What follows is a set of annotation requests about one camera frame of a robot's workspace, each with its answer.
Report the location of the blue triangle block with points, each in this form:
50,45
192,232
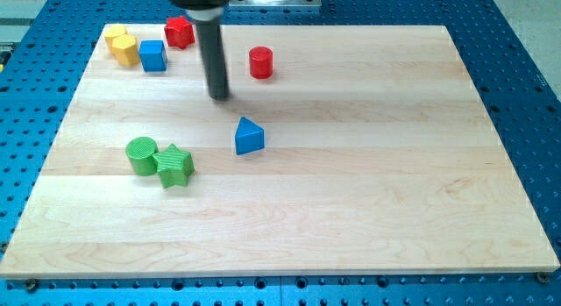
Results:
249,137

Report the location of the yellow hexagon block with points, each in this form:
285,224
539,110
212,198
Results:
125,49

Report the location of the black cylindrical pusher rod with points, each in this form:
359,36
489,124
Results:
212,51

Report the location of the green star block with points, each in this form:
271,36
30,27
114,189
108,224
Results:
174,166

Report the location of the wooden board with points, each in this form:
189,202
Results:
379,158

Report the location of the red cylinder block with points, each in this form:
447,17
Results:
261,62

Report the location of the black robot arm end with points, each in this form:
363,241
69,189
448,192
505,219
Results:
202,10

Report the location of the blue cube block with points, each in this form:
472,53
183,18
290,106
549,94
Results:
153,55

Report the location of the green cylinder block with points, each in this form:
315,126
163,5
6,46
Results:
139,152

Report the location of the red star block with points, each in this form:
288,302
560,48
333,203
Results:
179,32

